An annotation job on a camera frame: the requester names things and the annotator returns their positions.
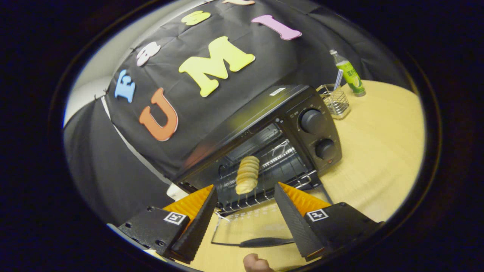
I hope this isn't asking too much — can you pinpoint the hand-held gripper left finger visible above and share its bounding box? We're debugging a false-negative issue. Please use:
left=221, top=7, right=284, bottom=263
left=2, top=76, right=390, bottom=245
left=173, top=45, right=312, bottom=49
left=118, top=184, right=219, bottom=264

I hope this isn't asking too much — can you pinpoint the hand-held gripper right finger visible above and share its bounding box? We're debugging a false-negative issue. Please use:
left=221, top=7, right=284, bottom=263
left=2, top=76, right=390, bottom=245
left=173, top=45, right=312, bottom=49
left=274, top=182, right=384, bottom=262

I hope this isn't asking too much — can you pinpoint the sliced bread loaf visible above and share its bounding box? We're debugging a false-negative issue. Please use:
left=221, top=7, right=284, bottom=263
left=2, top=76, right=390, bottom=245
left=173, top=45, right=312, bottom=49
left=235, top=156, right=261, bottom=195

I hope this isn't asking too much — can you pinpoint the black toaster oven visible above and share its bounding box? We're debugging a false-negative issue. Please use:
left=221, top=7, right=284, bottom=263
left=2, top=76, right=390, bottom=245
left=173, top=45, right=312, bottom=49
left=176, top=84, right=343, bottom=248

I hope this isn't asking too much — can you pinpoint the white pop-up toaster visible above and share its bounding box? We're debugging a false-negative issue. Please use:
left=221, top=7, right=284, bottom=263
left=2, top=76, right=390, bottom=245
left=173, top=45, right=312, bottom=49
left=166, top=183, right=188, bottom=201

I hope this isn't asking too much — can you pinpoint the green label drink bottle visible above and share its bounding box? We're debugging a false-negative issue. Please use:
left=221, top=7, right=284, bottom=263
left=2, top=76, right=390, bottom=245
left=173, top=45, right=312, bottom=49
left=329, top=49, right=366, bottom=97

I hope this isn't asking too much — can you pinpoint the wire mesh utensil basket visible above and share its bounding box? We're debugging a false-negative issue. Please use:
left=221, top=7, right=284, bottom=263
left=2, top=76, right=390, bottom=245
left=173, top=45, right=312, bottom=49
left=316, top=83, right=351, bottom=121

